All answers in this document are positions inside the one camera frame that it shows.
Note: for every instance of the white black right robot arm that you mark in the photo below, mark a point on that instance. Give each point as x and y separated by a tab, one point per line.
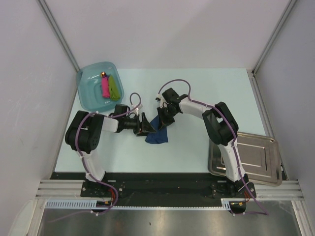
220	125

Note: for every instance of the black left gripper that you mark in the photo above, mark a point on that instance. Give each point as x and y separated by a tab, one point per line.
144	128

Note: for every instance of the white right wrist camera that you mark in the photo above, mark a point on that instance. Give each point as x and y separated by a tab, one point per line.
162	102

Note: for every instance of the stainless steel tray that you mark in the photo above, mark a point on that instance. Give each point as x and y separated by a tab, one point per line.
260	158

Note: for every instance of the pink rolled napkin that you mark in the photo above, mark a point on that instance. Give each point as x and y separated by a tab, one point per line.
105	87

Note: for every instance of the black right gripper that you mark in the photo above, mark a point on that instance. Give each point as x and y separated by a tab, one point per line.
163	121

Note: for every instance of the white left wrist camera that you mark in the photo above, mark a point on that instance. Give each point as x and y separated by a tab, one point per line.
137	108

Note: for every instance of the dark blue paper napkin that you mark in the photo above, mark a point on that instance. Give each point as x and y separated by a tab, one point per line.
160	136

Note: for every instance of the green rolled napkin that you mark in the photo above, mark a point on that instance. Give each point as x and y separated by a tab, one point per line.
113	89

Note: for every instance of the light blue cable duct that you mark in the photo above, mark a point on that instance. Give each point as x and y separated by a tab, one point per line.
95	205

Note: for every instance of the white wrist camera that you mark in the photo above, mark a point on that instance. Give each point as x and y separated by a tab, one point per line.
162	102
137	108

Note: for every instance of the aluminium rail frame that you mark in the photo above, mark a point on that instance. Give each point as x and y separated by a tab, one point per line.
288	214

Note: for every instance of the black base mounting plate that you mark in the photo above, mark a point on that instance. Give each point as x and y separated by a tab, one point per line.
161	190

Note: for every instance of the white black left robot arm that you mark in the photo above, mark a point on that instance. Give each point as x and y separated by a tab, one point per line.
84	132

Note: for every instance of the translucent blue plastic bin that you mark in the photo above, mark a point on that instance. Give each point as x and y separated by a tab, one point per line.
88	81

